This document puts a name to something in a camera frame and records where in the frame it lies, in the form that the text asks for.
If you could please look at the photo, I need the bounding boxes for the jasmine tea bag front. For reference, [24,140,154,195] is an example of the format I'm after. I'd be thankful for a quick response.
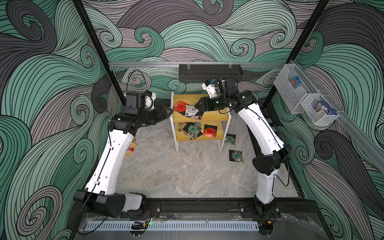
[225,134,236,145]

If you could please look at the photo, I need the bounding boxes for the black perforated wall tray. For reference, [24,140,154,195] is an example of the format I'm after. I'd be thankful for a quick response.
[179,65,244,84]

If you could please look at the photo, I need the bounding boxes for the clear bin lower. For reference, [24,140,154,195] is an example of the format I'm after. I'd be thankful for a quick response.
[301,94,339,127]

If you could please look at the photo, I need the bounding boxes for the checkered black chessboard mat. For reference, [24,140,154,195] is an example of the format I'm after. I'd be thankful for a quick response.
[247,117,286,155]

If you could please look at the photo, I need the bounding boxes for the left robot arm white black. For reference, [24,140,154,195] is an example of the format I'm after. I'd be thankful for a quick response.
[74,105,173,218]

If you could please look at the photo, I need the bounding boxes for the red tea bag lower shelf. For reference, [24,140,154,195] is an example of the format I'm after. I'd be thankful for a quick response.
[203,124,218,138]

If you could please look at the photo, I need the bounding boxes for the clear bin upper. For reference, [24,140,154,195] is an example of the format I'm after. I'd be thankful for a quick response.
[274,64,310,114]

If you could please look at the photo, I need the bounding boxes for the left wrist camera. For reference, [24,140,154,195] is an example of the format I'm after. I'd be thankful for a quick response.
[124,91,156,115]

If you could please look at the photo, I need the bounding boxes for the red blue item in bin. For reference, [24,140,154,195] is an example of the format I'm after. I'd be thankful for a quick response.
[290,76,302,89]

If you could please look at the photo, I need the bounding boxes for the white wooden two-tier shelf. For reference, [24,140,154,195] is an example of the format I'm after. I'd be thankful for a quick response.
[170,92,232,153]

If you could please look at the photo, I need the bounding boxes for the red tea bag shelf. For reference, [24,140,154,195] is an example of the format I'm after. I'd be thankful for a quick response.
[173,101,187,115]
[203,124,218,138]

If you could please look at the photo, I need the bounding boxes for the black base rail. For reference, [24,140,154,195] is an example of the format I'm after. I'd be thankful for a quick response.
[144,198,319,219]

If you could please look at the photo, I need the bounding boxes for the clear bin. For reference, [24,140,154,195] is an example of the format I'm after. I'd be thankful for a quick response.
[301,94,339,127]
[274,64,310,114]

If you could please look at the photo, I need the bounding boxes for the white slotted cable duct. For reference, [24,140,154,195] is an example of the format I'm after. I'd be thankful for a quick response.
[82,220,259,232]

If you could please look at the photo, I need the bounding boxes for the aluminium rail right wall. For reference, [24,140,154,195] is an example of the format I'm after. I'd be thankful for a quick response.
[290,60,384,173]

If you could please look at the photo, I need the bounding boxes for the orange floral tea bag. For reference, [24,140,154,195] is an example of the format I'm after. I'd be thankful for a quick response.
[190,115,203,121]

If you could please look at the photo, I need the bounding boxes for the aluminium rail back wall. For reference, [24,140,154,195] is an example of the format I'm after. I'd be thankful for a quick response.
[109,61,285,69]

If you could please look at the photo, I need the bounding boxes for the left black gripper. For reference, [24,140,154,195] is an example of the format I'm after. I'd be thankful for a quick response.
[137,104,173,127]

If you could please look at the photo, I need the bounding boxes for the red tea bag top shelf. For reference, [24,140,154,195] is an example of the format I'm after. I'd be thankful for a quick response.
[173,101,187,115]

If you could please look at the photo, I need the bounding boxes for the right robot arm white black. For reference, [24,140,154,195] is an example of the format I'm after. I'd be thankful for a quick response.
[195,91,292,217]

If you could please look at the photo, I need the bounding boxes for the blue white box in bin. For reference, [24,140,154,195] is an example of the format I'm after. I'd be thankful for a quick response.
[314,101,337,115]

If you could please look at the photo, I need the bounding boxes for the aluminium rail wall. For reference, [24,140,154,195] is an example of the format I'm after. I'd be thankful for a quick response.
[290,60,384,173]
[109,61,285,69]

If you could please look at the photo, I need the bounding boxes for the jasmine tea bag lower shelf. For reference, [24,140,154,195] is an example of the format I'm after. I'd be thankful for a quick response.
[178,122,203,140]

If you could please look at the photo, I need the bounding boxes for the jasmine tea bag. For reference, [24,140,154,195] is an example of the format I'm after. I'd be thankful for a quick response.
[229,150,244,163]
[225,134,236,145]

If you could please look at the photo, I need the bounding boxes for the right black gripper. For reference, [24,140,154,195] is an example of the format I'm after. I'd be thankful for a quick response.
[198,96,231,112]

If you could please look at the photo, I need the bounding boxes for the red beige packet on floor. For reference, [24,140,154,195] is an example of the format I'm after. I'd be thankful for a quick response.
[125,139,138,157]

